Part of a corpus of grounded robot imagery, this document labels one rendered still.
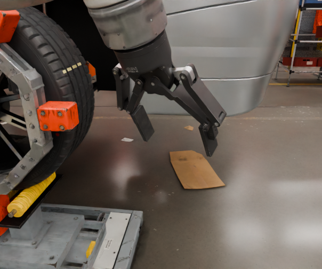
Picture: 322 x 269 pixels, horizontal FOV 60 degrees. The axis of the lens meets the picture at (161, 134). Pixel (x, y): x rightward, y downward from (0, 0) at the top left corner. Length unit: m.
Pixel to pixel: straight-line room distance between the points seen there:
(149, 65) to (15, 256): 1.12
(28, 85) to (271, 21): 0.83
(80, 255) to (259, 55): 1.12
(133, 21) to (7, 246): 1.22
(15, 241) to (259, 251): 1.17
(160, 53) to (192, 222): 1.44
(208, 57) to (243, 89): 0.18
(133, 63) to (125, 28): 0.05
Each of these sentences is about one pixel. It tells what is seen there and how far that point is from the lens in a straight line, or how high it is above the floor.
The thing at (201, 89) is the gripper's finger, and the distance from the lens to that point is 0.39.
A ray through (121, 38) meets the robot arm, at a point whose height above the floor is 1.10.
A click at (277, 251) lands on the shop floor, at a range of 1.68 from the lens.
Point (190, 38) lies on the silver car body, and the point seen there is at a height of 1.05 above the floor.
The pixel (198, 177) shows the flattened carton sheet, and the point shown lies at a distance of 2.12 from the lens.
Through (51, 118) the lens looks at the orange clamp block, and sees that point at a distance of 0.84.
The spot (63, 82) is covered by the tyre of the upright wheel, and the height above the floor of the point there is 0.94.
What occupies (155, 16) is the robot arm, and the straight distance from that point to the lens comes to 0.36.
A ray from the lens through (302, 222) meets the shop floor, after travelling 1.92.
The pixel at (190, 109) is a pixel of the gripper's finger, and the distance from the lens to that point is 0.41.
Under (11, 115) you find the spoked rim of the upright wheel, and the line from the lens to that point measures 1.04.
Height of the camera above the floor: 1.12
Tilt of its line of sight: 23 degrees down
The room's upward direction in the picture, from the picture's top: straight up
